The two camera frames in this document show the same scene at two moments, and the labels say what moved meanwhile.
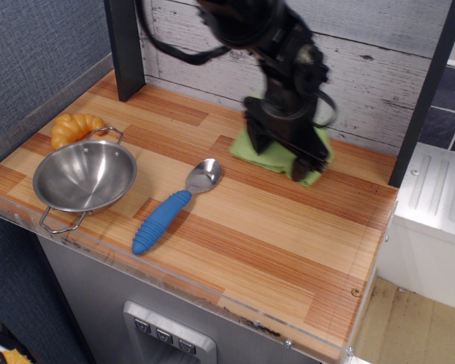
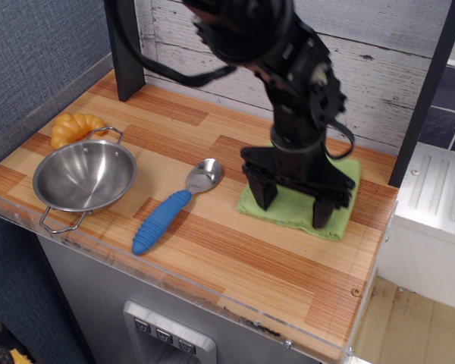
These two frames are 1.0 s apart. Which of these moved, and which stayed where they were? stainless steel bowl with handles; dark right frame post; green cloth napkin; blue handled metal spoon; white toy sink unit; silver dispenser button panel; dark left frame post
Moved: green cloth napkin
Stayed: silver dispenser button panel; stainless steel bowl with handles; blue handled metal spoon; white toy sink unit; dark left frame post; dark right frame post
